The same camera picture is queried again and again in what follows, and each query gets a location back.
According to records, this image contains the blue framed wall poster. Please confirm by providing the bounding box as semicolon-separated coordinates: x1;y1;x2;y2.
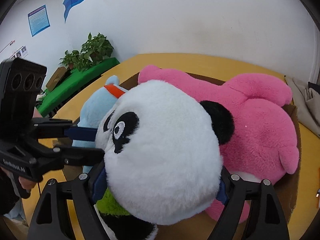
28;5;50;37

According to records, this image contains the operator left hand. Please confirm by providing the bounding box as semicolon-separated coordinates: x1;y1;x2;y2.
0;166;38;190

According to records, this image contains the green covered table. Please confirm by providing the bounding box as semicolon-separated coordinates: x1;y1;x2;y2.
37;57;120;116

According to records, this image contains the cardboard box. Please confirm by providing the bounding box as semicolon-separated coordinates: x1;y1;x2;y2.
120;71;302;224

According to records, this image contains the light blue plush toy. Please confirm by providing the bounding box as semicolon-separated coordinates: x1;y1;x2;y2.
72;75;127;173

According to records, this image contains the panda plush toy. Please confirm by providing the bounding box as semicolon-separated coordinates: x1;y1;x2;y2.
94;80;235;239

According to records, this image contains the grey folded cloth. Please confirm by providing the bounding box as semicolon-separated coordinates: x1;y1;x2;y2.
285;76;319;137

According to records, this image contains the potted green plant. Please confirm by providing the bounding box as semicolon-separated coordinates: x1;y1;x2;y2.
81;33;114;65

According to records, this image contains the pink plush toy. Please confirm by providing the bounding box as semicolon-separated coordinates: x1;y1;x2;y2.
138;64;300;224

